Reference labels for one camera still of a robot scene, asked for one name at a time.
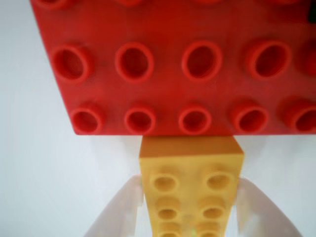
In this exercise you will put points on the yellow lego brick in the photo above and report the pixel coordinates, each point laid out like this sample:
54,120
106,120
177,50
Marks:
187,168

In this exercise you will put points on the green lego brick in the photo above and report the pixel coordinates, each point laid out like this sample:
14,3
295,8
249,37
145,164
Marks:
313,11

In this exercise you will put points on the red lego baseplate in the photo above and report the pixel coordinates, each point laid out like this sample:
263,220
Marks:
172,24

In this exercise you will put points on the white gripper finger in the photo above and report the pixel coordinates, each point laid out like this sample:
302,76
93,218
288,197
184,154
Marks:
123,202
259,212

